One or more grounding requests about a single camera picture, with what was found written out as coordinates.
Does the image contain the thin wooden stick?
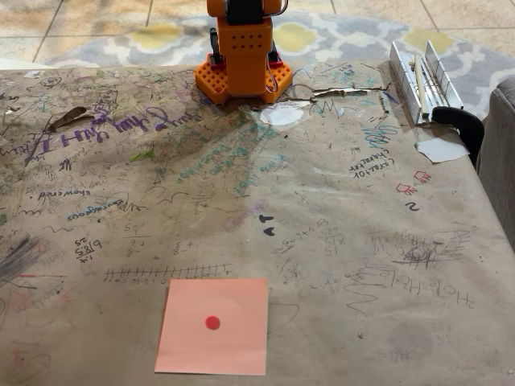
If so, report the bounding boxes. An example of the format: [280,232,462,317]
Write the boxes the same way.
[413,54,431,116]

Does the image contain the aluminium miter box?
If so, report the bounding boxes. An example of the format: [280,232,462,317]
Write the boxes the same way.
[389,39,464,126]

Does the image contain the black clamp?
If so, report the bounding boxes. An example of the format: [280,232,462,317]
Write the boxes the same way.
[431,106,486,166]

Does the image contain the scribbled brown paper table cover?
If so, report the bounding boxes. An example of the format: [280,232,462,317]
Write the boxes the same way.
[0,60,515,386]

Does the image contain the grey yellow patterned rug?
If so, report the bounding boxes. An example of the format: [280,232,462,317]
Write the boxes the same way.
[43,11,515,117]

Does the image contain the red white black servo cable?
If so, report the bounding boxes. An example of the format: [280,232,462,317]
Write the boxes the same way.
[266,60,283,94]

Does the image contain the orange robot arm with base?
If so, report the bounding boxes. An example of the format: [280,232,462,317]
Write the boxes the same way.
[194,0,294,105]

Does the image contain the grey upholstered seat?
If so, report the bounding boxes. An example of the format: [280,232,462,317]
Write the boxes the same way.
[476,76,515,242]

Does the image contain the pink square paper sheet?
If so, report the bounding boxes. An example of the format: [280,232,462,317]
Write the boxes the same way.
[154,277,269,376]

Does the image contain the white paper scrap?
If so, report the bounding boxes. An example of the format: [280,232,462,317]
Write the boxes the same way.
[414,136,471,164]

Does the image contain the dry brown leaf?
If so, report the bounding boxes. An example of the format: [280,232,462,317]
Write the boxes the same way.
[47,106,96,133]

